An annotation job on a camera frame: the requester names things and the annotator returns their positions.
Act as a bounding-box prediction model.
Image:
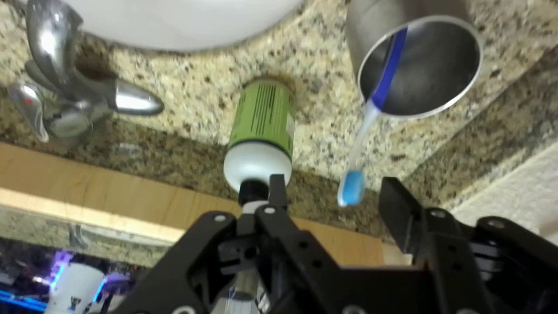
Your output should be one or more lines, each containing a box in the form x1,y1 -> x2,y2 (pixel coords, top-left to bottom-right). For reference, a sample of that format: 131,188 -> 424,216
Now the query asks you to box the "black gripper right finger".
379,178 -> 558,314

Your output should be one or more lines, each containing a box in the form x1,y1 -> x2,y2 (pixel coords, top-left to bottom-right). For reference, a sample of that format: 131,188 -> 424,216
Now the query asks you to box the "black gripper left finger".
114,174 -> 344,314

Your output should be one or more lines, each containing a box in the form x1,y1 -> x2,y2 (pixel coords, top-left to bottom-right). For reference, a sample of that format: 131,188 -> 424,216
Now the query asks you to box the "blue white toothbrush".
337,28 -> 408,208

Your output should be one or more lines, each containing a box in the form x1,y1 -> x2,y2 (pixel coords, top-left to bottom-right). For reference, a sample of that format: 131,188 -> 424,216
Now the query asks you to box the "grey metal cup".
346,0 -> 483,117

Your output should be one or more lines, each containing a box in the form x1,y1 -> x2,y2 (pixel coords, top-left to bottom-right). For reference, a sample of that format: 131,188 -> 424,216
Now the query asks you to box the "green soap dispenser bottle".
223,77 -> 295,213

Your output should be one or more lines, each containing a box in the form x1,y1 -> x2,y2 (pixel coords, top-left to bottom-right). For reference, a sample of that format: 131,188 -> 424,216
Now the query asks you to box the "wood framed mirror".
0,141 -> 387,314

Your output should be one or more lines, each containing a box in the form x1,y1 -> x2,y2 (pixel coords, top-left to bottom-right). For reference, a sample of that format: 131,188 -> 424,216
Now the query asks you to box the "white sink basin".
65,0 -> 305,52

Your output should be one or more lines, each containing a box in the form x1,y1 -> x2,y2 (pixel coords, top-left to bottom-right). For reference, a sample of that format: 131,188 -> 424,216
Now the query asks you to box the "chrome faucet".
7,0 -> 164,143

